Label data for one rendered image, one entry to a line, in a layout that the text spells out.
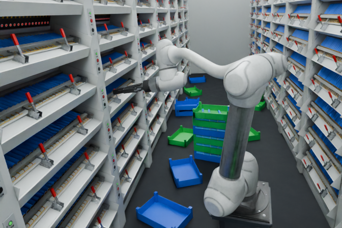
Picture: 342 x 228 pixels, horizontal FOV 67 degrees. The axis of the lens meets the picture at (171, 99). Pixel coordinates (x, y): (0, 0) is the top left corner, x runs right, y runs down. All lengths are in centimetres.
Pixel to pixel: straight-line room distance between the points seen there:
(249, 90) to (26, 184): 81
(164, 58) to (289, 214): 123
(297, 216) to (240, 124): 97
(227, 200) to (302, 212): 77
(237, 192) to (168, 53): 77
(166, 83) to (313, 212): 122
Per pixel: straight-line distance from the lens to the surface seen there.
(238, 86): 95
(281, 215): 189
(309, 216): 193
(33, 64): 97
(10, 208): 93
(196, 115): 216
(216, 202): 127
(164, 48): 145
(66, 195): 122
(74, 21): 133
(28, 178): 102
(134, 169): 198
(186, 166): 227
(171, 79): 145
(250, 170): 142
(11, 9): 95
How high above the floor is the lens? 123
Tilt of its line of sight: 18 degrees down
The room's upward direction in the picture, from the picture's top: 4 degrees counter-clockwise
